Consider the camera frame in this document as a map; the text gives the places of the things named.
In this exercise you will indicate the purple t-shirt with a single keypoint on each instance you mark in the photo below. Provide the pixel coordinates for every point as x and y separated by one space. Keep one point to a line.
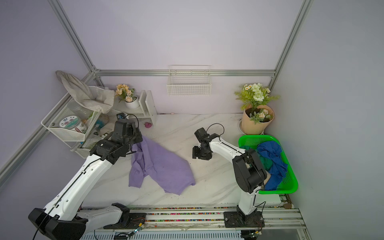
171 172

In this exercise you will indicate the large terracotta flower pot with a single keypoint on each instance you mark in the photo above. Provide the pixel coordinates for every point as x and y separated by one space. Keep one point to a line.
250 126

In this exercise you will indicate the white small shelf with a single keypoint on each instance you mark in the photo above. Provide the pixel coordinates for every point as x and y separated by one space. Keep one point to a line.
143 107

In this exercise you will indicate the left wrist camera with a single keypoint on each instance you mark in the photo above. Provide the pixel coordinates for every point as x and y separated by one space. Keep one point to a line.
121 116

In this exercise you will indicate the pink small toy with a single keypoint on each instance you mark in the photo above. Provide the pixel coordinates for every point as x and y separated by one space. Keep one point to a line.
147 124

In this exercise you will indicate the floral printed packet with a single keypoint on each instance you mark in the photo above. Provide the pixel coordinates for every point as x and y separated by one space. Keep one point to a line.
92 140

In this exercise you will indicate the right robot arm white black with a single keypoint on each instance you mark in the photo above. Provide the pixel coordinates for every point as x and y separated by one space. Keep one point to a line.
250 176

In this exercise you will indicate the white wire wall basket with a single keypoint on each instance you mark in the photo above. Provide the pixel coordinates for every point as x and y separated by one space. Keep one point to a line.
189 80

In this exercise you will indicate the grey cloth bag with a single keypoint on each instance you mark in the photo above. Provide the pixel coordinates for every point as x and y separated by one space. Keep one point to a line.
91 98

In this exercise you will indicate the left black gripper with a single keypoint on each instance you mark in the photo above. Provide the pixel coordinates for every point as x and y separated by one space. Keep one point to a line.
139 133

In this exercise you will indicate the green plastic laundry basket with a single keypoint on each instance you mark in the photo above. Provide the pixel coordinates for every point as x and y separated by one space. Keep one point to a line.
289 184

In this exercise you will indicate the round floral tin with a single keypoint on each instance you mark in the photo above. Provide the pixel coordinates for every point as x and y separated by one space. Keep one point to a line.
69 122

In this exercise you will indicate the small white pot peach flowers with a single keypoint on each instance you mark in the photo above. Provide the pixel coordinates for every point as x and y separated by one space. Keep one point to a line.
127 95

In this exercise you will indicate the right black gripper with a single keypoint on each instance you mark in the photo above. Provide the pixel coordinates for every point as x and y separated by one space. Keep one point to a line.
195 153

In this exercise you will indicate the green t-shirt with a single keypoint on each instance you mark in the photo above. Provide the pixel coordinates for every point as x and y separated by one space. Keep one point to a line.
267 163

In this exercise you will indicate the green white artificial flowers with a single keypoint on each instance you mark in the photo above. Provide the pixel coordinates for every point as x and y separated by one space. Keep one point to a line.
255 95

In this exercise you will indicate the white tiered wire rack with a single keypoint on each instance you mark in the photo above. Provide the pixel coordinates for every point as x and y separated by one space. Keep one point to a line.
77 126

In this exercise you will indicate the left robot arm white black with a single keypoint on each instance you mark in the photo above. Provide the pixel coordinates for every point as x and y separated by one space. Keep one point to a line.
61 218

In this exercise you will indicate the blue t-shirt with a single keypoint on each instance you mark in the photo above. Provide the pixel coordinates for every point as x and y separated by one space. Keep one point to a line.
272 150

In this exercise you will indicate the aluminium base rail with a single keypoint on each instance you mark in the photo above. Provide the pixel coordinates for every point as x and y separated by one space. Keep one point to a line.
213 218

